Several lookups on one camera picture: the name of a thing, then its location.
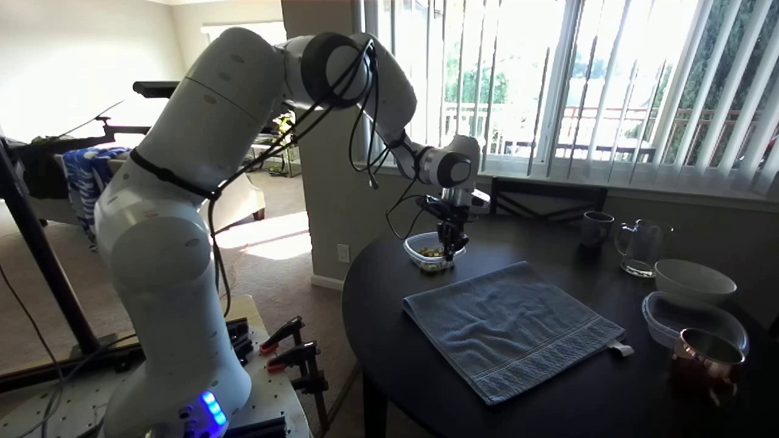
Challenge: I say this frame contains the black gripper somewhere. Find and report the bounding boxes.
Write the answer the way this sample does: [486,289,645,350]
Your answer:
[418,192,475,263]

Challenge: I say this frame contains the blue towel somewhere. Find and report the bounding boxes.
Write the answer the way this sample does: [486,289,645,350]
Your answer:
[402,258,628,406]

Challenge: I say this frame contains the black cross-back chair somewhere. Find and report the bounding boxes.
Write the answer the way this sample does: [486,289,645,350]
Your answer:
[486,176,608,226]

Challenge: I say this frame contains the gray mug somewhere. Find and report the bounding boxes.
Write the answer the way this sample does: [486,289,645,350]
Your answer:
[578,210,617,254]

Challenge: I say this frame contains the clear glass pitcher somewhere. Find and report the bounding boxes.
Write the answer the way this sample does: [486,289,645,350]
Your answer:
[610,217,677,279]

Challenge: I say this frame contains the white vertical blinds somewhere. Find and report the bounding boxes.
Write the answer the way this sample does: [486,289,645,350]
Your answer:
[360,0,779,198]

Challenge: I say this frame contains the white bowl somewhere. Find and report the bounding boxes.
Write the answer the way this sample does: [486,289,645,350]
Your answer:
[651,255,739,311]

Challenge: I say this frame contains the clear lidded food container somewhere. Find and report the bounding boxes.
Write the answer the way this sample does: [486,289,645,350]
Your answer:
[640,289,752,358]

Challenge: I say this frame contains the copper mug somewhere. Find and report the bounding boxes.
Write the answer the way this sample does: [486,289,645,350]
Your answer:
[668,327,746,404]

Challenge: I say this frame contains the blue patterned cloth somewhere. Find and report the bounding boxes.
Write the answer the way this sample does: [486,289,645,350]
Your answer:
[55,144,132,245]

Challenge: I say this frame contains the perforated robot mounting plate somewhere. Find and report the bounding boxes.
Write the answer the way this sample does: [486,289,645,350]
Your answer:
[0,293,314,438]

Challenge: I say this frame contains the orange-handled black clamp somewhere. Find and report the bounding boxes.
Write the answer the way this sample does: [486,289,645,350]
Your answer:
[266,340,331,435]
[258,314,306,358]

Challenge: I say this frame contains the black camera stand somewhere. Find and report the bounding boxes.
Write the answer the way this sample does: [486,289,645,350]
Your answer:
[0,78,185,391]

